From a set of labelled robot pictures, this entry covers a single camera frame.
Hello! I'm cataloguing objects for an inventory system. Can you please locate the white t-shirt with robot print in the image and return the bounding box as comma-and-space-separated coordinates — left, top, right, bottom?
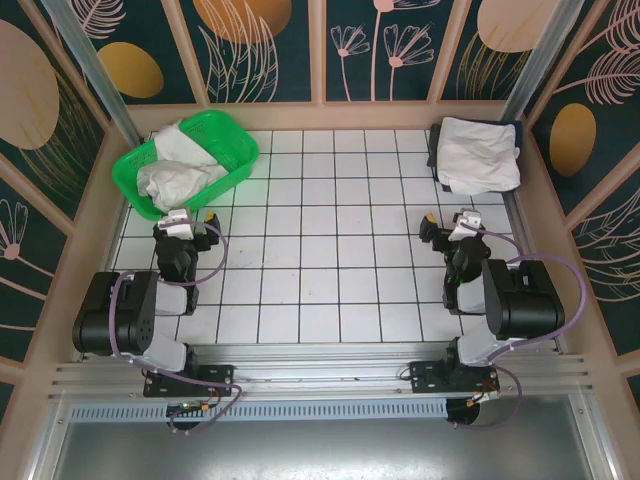
135, 118, 227, 212

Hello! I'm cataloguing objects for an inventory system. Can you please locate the green plastic basket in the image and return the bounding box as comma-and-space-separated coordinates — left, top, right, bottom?
110, 109, 261, 221

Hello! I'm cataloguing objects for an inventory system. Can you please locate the folded white cloth stack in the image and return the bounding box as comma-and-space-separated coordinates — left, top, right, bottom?
426, 118, 525, 195

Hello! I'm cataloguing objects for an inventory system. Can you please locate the folded plain white t-shirt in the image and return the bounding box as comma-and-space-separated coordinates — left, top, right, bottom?
434, 116, 522, 196

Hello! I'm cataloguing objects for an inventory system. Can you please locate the grey metal sheet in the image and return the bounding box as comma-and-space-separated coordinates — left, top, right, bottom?
29, 394, 616, 480

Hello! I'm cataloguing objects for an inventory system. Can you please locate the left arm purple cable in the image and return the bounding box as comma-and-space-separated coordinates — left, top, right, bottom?
109, 219, 246, 436

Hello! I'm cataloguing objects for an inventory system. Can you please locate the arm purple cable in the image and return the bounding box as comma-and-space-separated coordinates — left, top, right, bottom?
452, 223, 587, 431
109, 219, 246, 436

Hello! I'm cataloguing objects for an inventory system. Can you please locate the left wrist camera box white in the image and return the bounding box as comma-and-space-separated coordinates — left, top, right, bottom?
158, 208, 197, 240

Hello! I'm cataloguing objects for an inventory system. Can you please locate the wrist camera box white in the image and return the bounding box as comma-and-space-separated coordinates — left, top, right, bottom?
448, 208, 484, 242
158, 208, 197, 240

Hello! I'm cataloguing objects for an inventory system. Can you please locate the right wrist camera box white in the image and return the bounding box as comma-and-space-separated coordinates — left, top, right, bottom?
448, 208, 484, 242

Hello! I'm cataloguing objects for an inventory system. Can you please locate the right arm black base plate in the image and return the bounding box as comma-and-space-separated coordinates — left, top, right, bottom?
408, 360, 500, 396

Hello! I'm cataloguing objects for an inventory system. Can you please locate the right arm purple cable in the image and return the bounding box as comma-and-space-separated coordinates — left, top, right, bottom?
452, 223, 587, 431

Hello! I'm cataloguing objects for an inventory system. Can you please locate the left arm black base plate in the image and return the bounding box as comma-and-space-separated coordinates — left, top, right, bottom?
143, 364, 236, 399

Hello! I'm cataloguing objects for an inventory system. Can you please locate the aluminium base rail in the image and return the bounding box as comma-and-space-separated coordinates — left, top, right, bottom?
47, 342, 596, 401

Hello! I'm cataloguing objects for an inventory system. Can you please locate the aluminium corner post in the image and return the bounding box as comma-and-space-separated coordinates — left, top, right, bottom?
503, 0, 574, 119
39, 0, 144, 144

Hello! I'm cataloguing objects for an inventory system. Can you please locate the slotted grey cable duct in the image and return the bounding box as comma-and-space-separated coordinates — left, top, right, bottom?
69, 399, 449, 422

